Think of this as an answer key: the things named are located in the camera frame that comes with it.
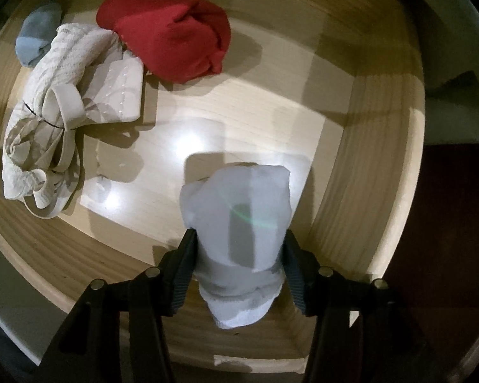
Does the light blue underwear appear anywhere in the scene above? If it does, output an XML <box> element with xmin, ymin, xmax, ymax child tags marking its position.
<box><xmin>15</xmin><ymin>2</ymin><xmax>62</xmax><ymax>68</ymax></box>

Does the wooden drawer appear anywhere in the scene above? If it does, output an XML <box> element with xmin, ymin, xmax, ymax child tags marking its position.
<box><xmin>0</xmin><ymin>0</ymin><xmax>428</xmax><ymax>383</ymax></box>

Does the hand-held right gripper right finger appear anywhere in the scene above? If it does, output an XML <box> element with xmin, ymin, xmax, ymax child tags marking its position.
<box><xmin>283</xmin><ymin>229</ymin><xmax>440</xmax><ymax>383</ymax></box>

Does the white sock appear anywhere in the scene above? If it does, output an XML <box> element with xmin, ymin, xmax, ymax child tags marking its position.
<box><xmin>179</xmin><ymin>163</ymin><xmax>292</xmax><ymax>330</ymax></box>

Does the red underwear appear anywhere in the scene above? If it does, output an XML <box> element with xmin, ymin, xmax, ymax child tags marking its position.
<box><xmin>96</xmin><ymin>0</ymin><xmax>231</xmax><ymax>84</ymax></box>

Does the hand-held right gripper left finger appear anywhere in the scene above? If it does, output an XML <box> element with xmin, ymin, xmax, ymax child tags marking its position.
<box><xmin>40</xmin><ymin>227</ymin><xmax>198</xmax><ymax>383</ymax></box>

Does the beige lace bra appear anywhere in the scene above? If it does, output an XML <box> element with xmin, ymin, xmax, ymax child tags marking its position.
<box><xmin>1</xmin><ymin>23</ymin><xmax>144</xmax><ymax>220</ymax></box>

